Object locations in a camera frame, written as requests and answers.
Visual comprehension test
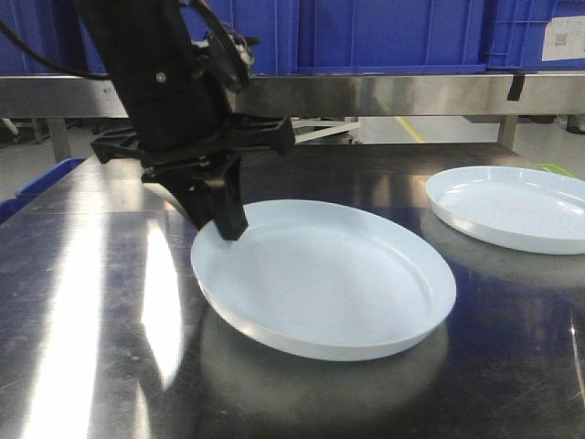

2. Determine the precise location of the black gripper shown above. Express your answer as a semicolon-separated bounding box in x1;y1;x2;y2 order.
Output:
91;68;294;241

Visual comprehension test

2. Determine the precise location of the light blue plate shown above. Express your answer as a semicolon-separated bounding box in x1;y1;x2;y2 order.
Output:
426;166;584;255
191;199;456;361

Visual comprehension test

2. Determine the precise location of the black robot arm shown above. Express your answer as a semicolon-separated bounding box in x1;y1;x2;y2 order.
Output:
76;1;295;241

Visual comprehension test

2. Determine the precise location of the blue bin beside table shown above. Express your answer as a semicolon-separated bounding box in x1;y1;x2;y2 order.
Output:
1;157;85;223

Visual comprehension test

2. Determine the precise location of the blue plastic crate centre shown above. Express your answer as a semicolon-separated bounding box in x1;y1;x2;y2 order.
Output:
75;0;486;77

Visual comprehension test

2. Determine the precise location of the blue plastic crate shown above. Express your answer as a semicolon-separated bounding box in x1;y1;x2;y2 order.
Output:
75;0;486;77
480;1;584;72
1;1;87;76

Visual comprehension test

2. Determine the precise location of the blue plastic crate left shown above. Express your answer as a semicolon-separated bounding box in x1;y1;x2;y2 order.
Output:
1;1;87;76

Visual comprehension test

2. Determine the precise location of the black tape strip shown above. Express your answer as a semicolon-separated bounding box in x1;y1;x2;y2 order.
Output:
506;73;526;102

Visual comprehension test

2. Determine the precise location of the blue plastic crate right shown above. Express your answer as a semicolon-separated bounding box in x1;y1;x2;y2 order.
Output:
480;1;584;72

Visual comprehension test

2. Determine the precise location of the white paper label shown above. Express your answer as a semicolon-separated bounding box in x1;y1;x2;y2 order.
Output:
541;16;584;61

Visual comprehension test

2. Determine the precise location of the white metal frame background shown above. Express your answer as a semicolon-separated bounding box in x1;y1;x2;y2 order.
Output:
292;118;361;144

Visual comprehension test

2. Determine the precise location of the left steel shelf post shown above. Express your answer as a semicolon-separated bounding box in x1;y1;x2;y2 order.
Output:
47;118;72;163

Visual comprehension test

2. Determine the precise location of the steel shelf post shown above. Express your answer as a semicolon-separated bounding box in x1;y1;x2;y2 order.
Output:
496;115;519;151
47;118;72;163

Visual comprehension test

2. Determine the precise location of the black cable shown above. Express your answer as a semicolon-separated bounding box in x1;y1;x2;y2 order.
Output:
0;20;111;82

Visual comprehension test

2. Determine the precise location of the right steel shelf post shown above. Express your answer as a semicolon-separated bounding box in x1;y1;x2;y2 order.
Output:
496;115;519;151

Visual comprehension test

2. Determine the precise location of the stainless steel shelf rail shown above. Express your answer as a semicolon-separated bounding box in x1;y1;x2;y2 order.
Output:
1;71;584;118

